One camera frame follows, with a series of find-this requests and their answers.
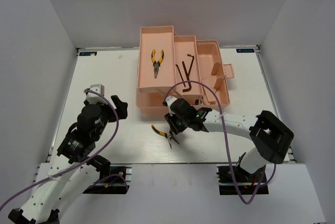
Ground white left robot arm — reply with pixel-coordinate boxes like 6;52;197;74
8;92;128;223

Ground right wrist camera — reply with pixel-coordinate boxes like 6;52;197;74
163;96;177;116

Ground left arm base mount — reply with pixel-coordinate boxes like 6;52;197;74
84;164;132;195

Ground XDOF logo label left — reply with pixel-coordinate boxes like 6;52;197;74
79;51;97;57

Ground pink plastic toolbox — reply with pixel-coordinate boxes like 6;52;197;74
136;26;235;115

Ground xdof logo label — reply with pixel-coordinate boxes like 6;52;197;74
79;51;97;57
236;48;254;53

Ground brown hex key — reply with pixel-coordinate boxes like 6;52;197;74
182;61;192;93
186;54;195;78
175;64;184;82

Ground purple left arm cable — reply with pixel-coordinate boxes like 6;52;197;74
0;89;129;209

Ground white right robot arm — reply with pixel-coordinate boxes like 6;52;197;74
163;96;294;182

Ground XDOF logo label right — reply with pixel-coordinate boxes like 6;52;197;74
236;48;254;53

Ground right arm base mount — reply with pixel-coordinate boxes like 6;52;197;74
216;165;269;196

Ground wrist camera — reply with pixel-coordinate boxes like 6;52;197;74
163;96;177;116
84;84;106;104

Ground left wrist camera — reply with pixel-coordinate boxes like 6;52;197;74
84;84;106;104

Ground yellow needle-nose pliers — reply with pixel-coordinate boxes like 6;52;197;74
151;49;164;79

